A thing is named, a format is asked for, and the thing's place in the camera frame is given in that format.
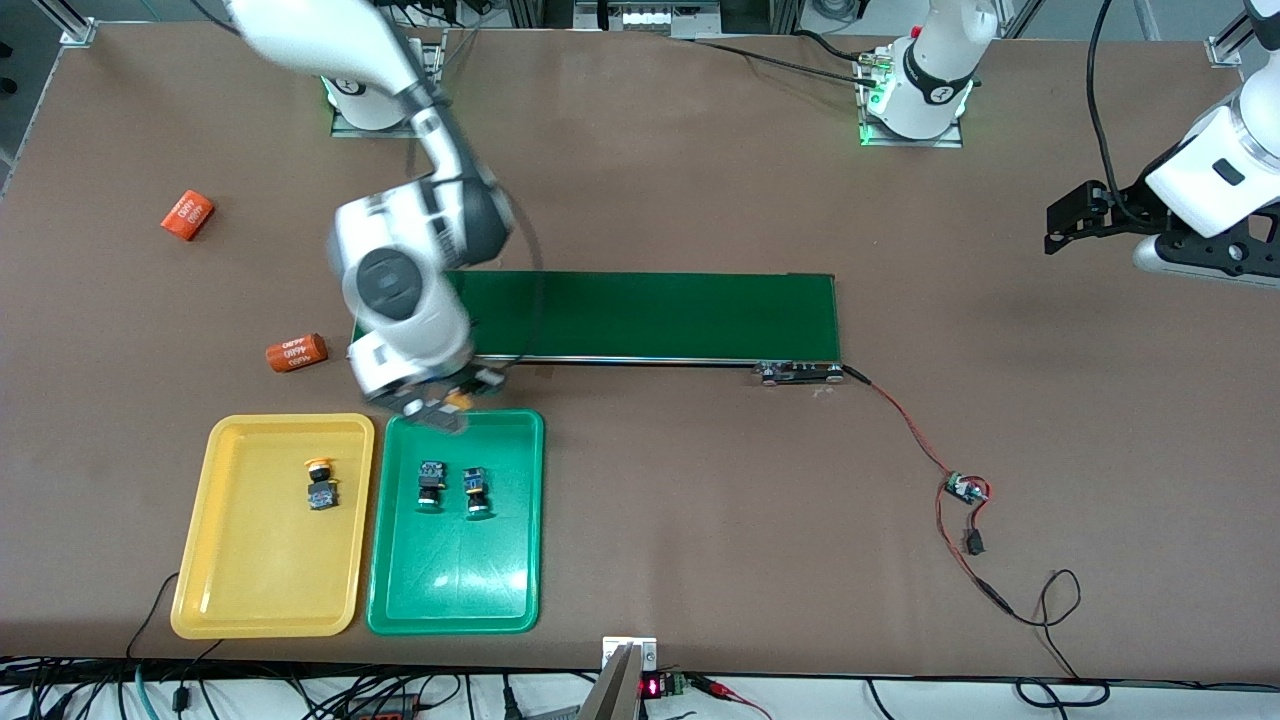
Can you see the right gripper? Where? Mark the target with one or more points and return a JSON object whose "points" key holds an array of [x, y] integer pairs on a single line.
{"points": [[466, 383]]}

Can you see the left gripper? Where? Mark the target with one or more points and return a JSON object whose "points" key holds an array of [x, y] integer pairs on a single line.
{"points": [[1128, 210]]}

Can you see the yellow push button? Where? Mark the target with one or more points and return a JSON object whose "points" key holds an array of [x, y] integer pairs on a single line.
{"points": [[459, 401], [322, 492]]}

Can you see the green flat head push button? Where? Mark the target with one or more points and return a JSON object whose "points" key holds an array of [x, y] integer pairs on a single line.
{"points": [[475, 485]]}

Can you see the green mushroom head push button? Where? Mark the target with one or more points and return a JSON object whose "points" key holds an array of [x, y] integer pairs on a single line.
{"points": [[431, 475]]}

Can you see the orange 4680 battery cylinder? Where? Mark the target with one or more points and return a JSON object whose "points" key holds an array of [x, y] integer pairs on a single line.
{"points": [[187, 215], [297, 353]]}

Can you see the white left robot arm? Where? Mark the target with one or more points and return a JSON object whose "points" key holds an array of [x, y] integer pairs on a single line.
{"points": [[1210, 170]]}

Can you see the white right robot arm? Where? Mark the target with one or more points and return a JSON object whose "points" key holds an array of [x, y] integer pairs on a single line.
{"points": [[400, 290]]}

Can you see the green conveyor belt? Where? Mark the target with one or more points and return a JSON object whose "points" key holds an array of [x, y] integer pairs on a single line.
{"points": [[680, 310]]}

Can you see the green plastic tray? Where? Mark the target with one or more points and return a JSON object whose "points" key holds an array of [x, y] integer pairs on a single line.
{"points": [[455, 580]]}

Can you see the small black circuit board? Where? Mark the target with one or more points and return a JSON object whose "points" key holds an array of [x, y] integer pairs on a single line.
{"points": [[965, 488]]}

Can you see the yellow plastic tray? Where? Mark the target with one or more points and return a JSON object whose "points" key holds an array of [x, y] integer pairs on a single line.
{"points": [[250, 560]]}

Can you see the red digit display module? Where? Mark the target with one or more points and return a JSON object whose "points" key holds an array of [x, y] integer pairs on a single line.
{"points": [[651, 687]]}

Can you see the red and black power strip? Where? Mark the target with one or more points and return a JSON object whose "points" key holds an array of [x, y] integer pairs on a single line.
{"points": [[390, 712]]}

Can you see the red clip lead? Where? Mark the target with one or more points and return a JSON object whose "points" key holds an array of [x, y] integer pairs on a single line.
{"points": [[725, 690]]}

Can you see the silver control box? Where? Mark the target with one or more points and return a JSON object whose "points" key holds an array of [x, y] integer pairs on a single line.
{"points": [[650, 15]]}

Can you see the aluminium frame profile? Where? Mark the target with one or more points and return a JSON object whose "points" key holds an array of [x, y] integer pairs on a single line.
{"points": [[70, 25], [1225, 50]]}

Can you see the black inline switch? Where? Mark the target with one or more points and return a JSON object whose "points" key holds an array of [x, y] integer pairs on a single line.
{"points": [[973, 543]]}

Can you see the grey metal camera stand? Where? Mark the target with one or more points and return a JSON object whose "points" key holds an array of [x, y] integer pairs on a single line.
{"points": [[612, 695]]}

